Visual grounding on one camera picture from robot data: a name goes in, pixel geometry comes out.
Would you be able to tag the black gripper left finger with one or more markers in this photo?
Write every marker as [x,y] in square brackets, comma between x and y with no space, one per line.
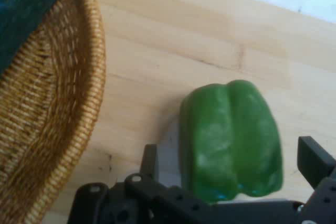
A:
[149,161]

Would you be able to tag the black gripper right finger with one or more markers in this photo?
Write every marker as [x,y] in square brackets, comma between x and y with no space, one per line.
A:
[315,161]

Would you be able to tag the dark green cucumber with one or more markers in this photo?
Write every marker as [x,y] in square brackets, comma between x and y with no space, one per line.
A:
[23,11]

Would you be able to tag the green bell pepper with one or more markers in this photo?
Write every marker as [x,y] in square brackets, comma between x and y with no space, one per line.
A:
[231,140]

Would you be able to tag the woven wicker basket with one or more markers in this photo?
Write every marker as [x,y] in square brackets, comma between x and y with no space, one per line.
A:
[52,119]

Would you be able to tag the bamboo cutting board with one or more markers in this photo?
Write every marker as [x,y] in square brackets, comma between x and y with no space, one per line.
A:
[183,40]

